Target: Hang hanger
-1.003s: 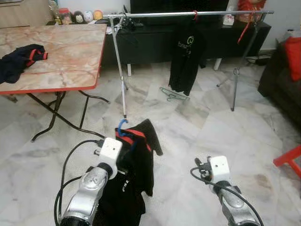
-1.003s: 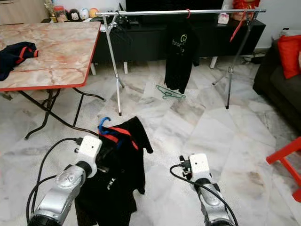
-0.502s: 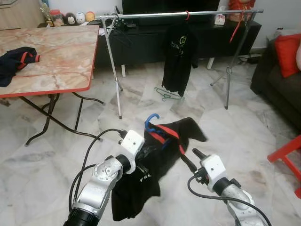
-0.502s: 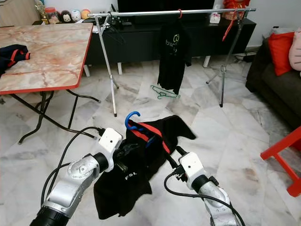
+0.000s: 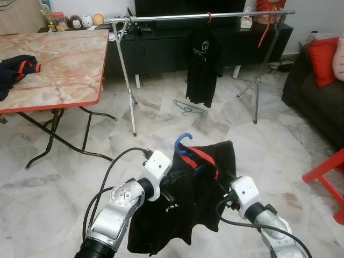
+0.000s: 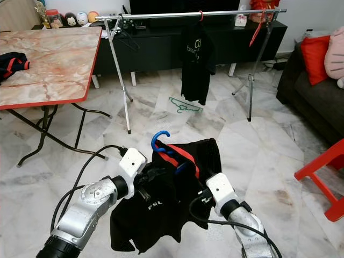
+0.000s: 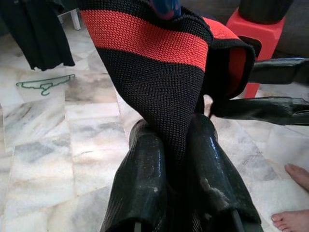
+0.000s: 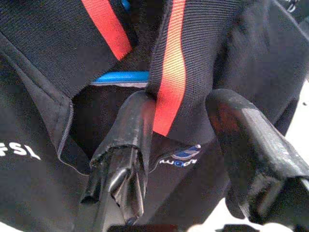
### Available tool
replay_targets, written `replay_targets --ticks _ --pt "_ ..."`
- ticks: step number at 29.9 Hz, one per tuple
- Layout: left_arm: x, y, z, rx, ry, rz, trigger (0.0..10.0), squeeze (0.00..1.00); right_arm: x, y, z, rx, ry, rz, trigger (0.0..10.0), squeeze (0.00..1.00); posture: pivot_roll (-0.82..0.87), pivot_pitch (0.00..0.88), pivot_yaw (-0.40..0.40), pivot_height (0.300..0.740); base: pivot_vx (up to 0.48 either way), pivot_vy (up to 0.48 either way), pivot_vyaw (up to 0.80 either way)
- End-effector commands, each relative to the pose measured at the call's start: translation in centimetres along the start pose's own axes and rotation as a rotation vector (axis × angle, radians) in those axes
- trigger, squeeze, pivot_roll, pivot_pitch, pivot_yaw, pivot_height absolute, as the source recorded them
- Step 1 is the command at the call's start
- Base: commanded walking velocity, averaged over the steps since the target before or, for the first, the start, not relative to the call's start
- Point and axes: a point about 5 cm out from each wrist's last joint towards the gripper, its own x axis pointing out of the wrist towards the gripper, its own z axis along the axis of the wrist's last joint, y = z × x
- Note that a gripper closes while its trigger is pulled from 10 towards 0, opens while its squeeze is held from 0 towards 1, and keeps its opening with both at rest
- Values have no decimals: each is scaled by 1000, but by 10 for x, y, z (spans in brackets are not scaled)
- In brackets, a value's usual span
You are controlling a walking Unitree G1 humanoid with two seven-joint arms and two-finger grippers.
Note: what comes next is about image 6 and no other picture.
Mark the black shirt red collar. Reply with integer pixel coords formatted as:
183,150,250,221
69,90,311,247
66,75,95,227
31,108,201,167
109,138,222,254

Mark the blue plastic hanger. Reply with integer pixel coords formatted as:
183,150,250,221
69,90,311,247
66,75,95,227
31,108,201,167
150,131,194,175

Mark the black shirt green logo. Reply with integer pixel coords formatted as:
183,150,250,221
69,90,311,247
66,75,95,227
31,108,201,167
180,23,217,105

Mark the red plastic stool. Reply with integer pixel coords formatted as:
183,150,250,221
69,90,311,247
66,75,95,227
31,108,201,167
295,138,344,222

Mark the black tv console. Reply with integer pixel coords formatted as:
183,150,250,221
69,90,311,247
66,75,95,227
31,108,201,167
32,20,288,76

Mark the grey fabric sofa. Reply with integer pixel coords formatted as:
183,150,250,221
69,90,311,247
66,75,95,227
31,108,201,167
276,40,344,146

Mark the marble folding table red edge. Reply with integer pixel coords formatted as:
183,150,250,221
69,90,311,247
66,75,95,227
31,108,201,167
0,27,113,167

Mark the silver clothes rack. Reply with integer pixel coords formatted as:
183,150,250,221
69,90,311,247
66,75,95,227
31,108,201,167
96,8,286,135

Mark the red cushion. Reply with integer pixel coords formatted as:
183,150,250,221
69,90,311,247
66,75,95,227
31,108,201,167
300,35,331,85

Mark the white round plush toy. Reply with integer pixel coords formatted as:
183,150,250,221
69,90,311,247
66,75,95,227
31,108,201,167
75,12,89,26

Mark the black television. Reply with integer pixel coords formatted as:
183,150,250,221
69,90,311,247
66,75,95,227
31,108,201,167
129,0,241,16

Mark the white tissue box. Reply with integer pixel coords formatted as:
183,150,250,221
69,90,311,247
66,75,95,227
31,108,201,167
234,13,247,27

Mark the black red folded garment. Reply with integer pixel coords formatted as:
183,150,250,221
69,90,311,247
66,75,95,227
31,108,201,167
0,52,31,81

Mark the black mouse plush toy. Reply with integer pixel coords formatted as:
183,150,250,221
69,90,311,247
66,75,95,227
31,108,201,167
63,13,77,27

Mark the pink cat plush pillow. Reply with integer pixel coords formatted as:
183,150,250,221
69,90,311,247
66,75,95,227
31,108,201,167
324,27,344,81

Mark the red figurine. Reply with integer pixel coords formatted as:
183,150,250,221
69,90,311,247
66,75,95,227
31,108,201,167
247,0,280,23

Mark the beige wooden cabinet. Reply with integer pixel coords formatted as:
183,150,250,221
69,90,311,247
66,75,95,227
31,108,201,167
0,0,41,32

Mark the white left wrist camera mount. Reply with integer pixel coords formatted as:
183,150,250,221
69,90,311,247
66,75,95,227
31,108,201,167
119,148,147,199

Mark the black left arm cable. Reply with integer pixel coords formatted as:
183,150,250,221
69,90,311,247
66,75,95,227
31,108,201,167
51,145,127,232

